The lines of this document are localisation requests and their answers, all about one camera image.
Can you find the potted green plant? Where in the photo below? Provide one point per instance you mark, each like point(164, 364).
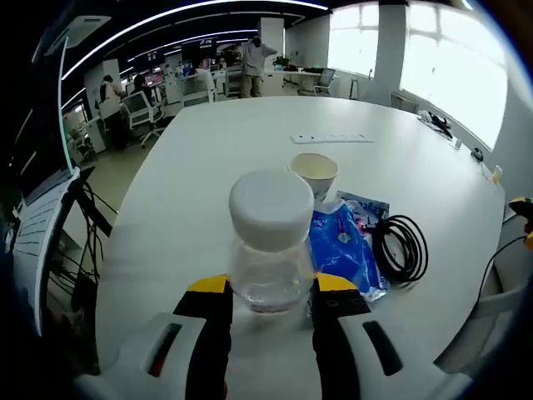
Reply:
point(282, 62)

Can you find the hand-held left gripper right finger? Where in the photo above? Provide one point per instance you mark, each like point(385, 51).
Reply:
point(375, 366)

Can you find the clear bottle white cap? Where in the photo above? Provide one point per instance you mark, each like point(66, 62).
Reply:
point(270, 200)

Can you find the ceiling air vent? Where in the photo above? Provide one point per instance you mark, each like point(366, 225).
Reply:
point(87, 31)

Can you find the grey office chair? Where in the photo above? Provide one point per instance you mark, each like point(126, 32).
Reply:
point(325, 79)

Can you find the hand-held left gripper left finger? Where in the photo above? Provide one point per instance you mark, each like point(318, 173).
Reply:
point(137, 358)

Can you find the blue plastic packet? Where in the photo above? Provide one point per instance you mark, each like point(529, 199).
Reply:
point(345, 250)

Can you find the long ceiling light strip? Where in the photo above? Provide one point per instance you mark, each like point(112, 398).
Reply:
point(166, 14)

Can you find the white power strip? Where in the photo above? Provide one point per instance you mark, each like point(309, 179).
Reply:
point(333, 137)

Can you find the small yellow bottle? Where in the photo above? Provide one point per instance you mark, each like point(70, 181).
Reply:
point(496, 175)

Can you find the clear packet blue print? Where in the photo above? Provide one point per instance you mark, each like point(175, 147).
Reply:
point(370, 206)

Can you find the white office chair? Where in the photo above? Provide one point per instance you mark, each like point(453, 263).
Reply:
point(141, 112)

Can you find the white paper cup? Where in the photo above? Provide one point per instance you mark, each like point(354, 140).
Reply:
point(312, 166)

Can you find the dark monitor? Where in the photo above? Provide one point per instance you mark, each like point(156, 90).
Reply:
point(46, 125)

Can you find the white table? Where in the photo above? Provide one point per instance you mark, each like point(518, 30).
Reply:
point(216, 141)

